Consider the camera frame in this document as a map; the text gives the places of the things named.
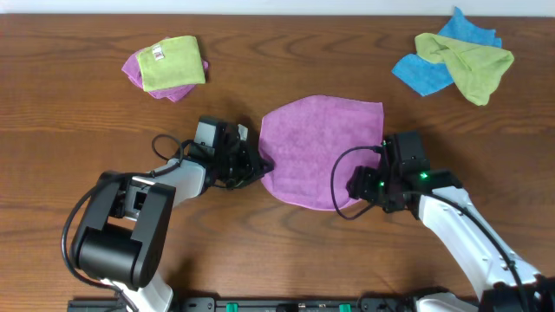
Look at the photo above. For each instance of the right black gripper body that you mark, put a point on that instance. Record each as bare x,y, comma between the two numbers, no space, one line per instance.
375,188

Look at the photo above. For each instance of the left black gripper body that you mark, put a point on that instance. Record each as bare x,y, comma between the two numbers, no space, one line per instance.
235,166

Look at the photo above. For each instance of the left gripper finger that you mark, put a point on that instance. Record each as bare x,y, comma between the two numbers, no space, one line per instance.
249,179
258,164

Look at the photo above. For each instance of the purple microfiber cloth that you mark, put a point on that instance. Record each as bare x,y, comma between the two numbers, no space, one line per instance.
308,142

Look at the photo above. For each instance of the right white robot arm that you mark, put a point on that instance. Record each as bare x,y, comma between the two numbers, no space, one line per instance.
405,181

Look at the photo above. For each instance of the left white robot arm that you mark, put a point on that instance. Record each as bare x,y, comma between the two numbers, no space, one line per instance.
114,236

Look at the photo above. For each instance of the crumpled blue cloth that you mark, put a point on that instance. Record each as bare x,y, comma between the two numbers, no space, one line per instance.
427,78

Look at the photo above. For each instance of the folded green cloth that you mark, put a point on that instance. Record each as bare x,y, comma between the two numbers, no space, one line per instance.
171,63

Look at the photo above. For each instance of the crumpled green cloth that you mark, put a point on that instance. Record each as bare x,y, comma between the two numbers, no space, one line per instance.
475,69

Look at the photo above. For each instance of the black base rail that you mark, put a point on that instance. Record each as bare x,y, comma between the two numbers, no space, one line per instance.
209,304

